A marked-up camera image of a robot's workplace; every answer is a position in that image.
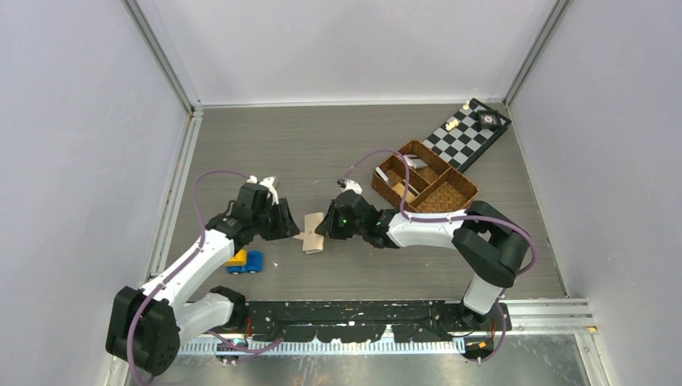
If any beige leather card holder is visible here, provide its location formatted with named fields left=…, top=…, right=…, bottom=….
left=293, top=212, right=325, bottom=254

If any gold black-striped card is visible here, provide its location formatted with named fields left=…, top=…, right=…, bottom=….
left=392, top=181, right=419, bottom=202

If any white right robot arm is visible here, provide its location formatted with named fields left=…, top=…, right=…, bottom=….
left=314, top=191, right=536, bottom=331

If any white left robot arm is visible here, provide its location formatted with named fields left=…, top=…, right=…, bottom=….
left=105, top=176, right=300, bottom=376

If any flat white card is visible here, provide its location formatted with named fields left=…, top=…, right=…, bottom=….
left=375, top=167, right=390, bottom=184

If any blue yellow toy car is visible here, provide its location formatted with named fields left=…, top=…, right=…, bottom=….
left=225, top=249, right=264, bottom=275

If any woven wicker divided basket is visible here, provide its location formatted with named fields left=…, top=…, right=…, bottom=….
left=371, top=139, right=479, bottom=213

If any black white chessboard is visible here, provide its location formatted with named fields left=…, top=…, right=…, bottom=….
left=422, top=98, right=512, bottom=173

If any small black square box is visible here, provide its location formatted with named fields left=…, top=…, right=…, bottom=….
left=477, top=109, right=503, bottom=131

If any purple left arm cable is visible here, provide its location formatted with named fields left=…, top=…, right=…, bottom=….
left=125, top=170, right=286, bottom=386

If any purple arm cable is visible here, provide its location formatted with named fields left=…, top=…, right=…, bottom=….
left=125, top=170, right=286, bottom=386
left=340, top=150, right=538, bottom=365

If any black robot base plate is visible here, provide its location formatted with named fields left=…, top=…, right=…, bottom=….
left=213, top=300, right=512, bottom=343

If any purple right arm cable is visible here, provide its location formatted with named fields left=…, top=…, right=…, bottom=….
left=340, top=150, right=538, bottom=365

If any aluminium frame rail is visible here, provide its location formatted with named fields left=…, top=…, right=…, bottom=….
left=122, top=0, right=203, bottom=278

